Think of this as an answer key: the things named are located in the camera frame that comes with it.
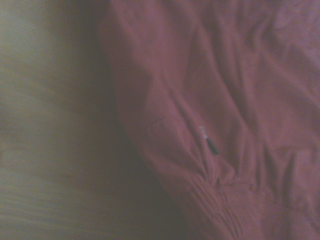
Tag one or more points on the rust red shorts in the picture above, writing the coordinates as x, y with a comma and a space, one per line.
225, 100

